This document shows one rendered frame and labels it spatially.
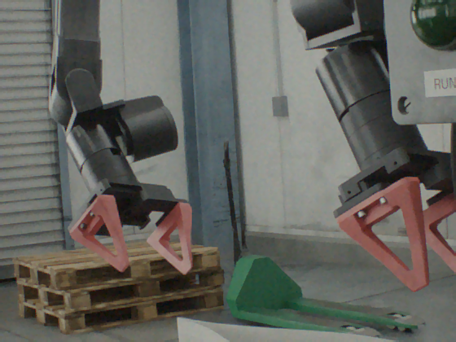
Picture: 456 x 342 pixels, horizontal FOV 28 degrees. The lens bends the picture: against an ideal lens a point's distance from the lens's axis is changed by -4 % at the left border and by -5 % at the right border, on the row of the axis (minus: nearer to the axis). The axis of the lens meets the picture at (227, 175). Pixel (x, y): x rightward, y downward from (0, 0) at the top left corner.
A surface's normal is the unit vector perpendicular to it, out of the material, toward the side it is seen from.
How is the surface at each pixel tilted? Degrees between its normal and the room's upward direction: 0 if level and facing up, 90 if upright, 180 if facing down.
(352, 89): 77
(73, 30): 57
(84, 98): 68
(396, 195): 102
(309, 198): 90
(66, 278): 90
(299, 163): 90
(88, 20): 62
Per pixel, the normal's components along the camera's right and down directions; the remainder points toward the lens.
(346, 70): -0.44, -0.15
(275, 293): 0.55, -0.25
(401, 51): -0.81, 0.08
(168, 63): 0.58, 0.00
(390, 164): -0.62, -0.04
